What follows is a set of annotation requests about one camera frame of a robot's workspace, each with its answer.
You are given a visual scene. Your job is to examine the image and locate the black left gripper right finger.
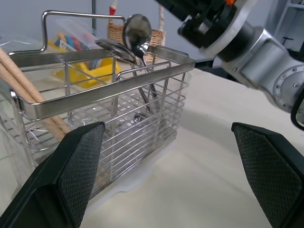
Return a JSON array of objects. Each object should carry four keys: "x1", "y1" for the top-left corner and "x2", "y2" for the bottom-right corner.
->
[{"x1": 231, "y1": 122, "x2": 304, "y2": 228}]

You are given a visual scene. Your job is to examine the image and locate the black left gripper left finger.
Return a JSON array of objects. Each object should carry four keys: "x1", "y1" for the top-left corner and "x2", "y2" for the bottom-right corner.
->
[{"x1": 0, "y1": 121, "x2": 106, "y2": 228}]

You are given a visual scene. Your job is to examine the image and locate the metal spoon with round bowl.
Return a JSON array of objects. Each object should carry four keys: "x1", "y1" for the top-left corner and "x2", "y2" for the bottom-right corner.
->
[{"x1": 123, "y1": 13, "x2": 159, "y2": 99}]

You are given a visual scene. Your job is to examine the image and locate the metal spoon with oval bowl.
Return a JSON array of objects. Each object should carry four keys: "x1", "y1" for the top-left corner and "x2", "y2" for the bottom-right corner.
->
[{"x1": 95, "y1": 38, "x2": 154, "y2": 114}]

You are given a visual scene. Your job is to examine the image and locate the yellow plastic box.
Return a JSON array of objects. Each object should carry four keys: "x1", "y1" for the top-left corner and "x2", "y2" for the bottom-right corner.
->
[{"x1": 48, "y1": 40, "x2": 114, "y2": 89}]

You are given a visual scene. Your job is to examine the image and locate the wooden chopstick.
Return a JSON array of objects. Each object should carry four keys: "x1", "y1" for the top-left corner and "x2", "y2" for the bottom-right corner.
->
[
  {"x1": 0, "y1": 47, "x2": 72, "y2": 135},
  {"x1": 0, "y1": 62, "x2": 66, "y2": 141}
]

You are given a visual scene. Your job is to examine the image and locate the threaded metal rod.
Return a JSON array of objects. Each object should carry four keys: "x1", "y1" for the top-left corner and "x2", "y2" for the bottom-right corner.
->
[{"x1": 91, "y1": 0, "x2": 98, "y2": 36}]

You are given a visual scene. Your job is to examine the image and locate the clear case of coloured crayons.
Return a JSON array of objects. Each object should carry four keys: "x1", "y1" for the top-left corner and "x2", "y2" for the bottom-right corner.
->
[{"x1": 54, "y1": 18, "x2": 105, "y2": 52}]

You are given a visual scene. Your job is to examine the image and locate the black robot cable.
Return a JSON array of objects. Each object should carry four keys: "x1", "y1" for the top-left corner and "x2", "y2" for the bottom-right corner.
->
[{"x1": 290, "y1": 93, "x2": 304, "y2": 132}]

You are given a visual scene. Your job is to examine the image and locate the white metal shelf frame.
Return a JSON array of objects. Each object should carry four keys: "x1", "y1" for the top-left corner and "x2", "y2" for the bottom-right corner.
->
[{"x1": 272, "y1": 0, "x2": 304, "y2": 64}]

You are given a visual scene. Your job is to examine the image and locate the wicker basket with handle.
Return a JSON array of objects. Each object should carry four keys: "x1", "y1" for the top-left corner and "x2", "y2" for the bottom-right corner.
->
[{"x1": 106, "y1": 0, "x2": 167, "y2": 63}]

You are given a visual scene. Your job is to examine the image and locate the stainless steel wire basket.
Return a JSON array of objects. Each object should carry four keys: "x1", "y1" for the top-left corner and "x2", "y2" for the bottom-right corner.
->
[{"x1": 8, "y1": 10, "x2": 197, "y2": 188}]

